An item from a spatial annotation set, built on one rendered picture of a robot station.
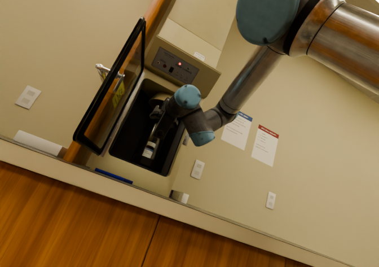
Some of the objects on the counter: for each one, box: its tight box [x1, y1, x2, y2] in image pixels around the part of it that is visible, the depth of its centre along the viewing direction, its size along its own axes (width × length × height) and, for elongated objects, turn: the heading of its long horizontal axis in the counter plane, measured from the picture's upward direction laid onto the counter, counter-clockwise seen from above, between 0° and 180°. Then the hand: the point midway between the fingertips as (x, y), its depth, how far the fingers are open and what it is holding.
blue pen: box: [95, 168, 133, 185], centre depth 74 cm, size 1×14×1 cm, turn 145°
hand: (160, 122), depth 94 cm, fingers closed on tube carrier, 9 cm apart
